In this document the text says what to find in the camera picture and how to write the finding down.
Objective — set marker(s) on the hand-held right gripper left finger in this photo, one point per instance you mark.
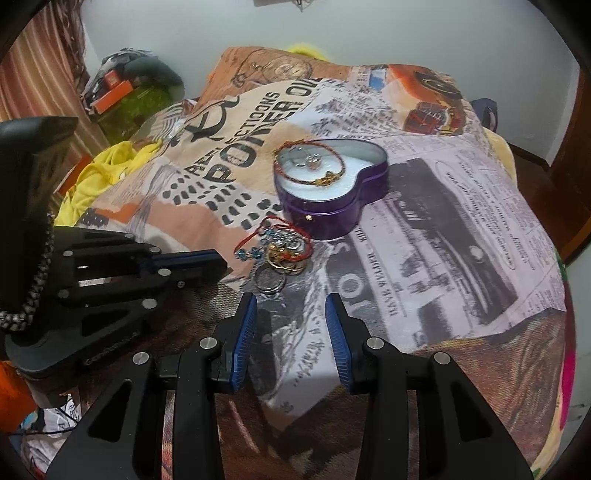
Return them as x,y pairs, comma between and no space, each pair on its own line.
244,342

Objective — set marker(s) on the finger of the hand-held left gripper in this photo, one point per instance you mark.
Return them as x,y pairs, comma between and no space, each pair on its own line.
184,259
203,271

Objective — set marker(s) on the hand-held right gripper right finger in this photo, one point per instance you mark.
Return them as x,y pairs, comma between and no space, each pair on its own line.
338,347

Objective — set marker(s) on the gold hoop rings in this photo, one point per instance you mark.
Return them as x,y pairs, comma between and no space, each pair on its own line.
288,261

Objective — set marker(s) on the purple heart-shaped tin box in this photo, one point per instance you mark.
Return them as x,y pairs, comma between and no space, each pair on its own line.
330,196

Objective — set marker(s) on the yellow cloth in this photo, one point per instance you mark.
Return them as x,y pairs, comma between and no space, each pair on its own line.
108,170

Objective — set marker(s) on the striped brown curtain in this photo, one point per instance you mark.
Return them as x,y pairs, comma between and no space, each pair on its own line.
37,69

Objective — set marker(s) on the orange box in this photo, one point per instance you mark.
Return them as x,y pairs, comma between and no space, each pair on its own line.
111,97

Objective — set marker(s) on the green cloth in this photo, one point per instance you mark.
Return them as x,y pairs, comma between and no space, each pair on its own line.
138,108

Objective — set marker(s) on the newspaper print blanket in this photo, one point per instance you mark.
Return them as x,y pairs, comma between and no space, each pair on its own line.
438,240

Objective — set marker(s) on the orange cloth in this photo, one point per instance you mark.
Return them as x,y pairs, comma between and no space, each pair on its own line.
14,397

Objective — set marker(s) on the colourful patterned cloth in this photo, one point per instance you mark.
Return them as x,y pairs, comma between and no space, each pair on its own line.
564,350

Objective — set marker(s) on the yellow pillow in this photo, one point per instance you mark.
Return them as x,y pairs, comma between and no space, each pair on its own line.
304,50

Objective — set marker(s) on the dark blue cap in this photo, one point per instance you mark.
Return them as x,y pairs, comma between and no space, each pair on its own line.
487,113

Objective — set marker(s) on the brown wooden door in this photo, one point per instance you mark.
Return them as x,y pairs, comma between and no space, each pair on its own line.
570,161

